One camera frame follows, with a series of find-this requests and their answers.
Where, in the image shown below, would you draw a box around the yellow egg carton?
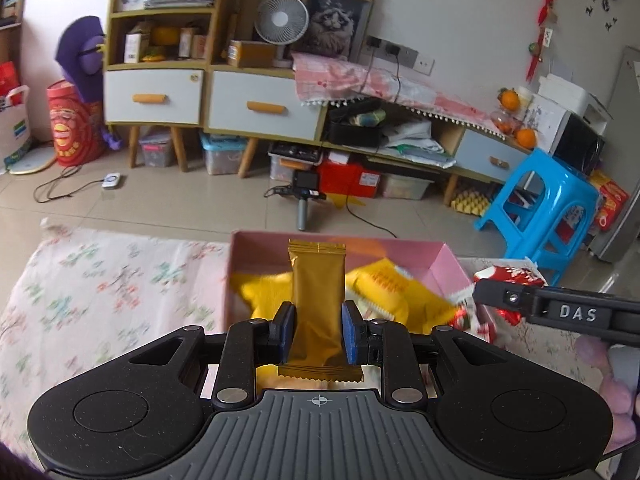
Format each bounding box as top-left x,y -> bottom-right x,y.
451,187 -> 492,218

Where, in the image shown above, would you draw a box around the black microwave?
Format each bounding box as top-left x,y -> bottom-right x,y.
552,110 -> 607,177

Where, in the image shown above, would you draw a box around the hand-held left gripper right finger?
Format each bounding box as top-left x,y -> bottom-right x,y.
341,301 -> 512,409

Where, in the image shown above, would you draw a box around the bag of oranges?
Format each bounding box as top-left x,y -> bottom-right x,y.
490,110 -> 517,136

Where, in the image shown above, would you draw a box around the brown cardboard box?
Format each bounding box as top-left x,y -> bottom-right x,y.
227,40 -> 277,68

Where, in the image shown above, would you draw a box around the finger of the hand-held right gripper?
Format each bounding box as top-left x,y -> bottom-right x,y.
472,279 -> 547,322

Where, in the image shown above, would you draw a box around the mustard snack packet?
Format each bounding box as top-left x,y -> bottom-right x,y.
277,239 -> 364,385

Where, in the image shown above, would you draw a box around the black camera on grey handle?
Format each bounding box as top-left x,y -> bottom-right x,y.
264,170 -> 329,233

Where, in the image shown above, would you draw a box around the white foam box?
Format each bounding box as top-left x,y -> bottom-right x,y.
537,74 -> 614,121

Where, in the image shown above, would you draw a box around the red orange snack box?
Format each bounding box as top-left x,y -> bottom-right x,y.
590,170 -> 631,232

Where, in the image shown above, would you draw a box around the pink patterned cloth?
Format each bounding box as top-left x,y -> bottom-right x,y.
291,52 -> 507,137

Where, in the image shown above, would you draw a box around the grey refrigerator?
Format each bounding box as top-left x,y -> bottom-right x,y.
587,45 -> 640,264

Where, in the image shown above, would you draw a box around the white plastic bags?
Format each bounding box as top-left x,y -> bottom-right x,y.
379,120 -> 458,169

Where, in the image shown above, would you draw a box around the white floor device with cable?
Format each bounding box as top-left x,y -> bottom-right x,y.
33,164 -> 124,205

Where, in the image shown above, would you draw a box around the grey wall socket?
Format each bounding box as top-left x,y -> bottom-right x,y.
365,36 -> 419,69

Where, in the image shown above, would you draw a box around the white patterned box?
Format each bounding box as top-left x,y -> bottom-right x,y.
520,94 -> 572,154

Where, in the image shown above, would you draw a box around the low wooden cabinet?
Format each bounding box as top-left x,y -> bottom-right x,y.
205,62 -> 534,207

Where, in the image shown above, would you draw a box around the white drawer with wooden handle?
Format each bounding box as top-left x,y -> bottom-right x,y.
207,71 -> 327,142
104,69 -> 205,125

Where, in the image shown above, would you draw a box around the purple plush toy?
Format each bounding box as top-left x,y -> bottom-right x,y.
55,16 -> 124,152

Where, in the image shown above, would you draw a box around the black bag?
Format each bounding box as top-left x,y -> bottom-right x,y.
325,97 -> 389,147

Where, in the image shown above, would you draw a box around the grey-blue drawer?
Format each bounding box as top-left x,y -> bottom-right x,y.
455,129 -> 532,184

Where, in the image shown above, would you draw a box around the white tote bag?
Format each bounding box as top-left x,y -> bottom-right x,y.
0,85 -> 33,174

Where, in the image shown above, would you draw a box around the red printed bag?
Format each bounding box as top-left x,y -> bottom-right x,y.
46,80 -> 109,168

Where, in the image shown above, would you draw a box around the person's right hand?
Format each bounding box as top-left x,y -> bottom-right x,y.
575,334 -> 640,456

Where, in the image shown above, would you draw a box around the tall wooden shelf unit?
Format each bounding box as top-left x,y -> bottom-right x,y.
102,0 -> 222,169

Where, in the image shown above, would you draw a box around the black flat device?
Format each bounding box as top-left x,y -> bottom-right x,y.
267,141 -> 324,167

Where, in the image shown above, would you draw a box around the blue plastic stool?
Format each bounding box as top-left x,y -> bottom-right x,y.
474,147 -> 602,287

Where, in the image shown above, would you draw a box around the red white snack packet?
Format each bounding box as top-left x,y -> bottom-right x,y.
450,265 -> 547,347

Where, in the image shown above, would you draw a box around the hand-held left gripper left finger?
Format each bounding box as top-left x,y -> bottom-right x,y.
129,301 -> 299,409

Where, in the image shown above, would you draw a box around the red hanging ornament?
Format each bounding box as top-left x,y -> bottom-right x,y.
525,0 -> 564,84

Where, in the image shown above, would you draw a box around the pink cardboard box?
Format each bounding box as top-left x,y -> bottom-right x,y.
218,230 -> 477,333

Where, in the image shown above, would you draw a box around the small white desk fan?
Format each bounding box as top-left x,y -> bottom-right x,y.
254,0 -> 309,69

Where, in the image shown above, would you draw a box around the yellow packet with blue print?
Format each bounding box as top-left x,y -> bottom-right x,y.
236,271 -> 297,322

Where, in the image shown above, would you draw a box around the large yellow snack packet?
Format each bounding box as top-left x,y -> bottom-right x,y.
346,259 -> 462,333

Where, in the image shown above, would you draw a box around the clear plastic storage bin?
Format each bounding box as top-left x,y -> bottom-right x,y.
200,132 -> 249,177
137,130 -> 177,169

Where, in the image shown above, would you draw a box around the framed cat picture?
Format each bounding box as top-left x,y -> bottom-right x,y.
297,0 -> 379,64

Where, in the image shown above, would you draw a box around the red flat box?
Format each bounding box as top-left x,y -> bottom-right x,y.
317,157 -> 384,201

